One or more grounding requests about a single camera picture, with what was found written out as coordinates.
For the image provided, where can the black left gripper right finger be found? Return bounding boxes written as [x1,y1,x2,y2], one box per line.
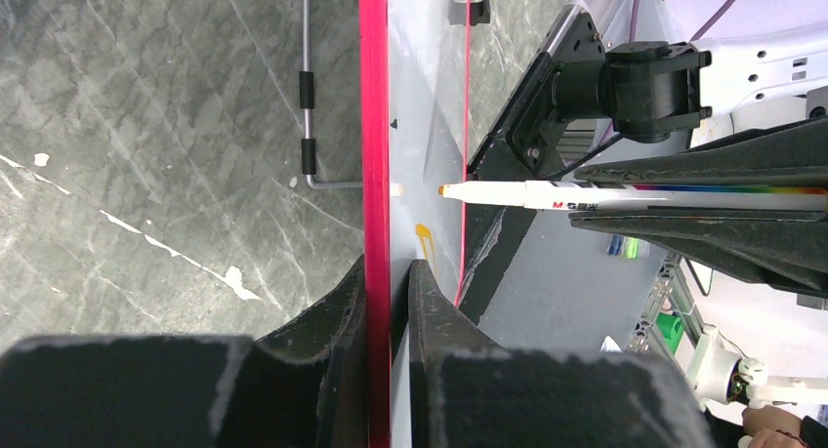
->
[407,260,714,447]

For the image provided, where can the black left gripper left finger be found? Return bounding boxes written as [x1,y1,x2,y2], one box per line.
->
[1,261,368,447]

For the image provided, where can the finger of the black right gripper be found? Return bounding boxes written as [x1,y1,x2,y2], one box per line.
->
[569,209,827,298]
[574,116,827,187]

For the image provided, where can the white rainbow marker pen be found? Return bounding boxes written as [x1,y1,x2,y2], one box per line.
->
[438,180,827,212]

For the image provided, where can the pink framed whiteboard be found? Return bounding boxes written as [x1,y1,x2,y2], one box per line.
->
[304,0,493,448]

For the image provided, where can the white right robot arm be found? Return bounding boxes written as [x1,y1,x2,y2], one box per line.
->
[554,42,827,298]

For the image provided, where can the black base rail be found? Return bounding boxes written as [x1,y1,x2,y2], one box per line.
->
[459,10,604,324]

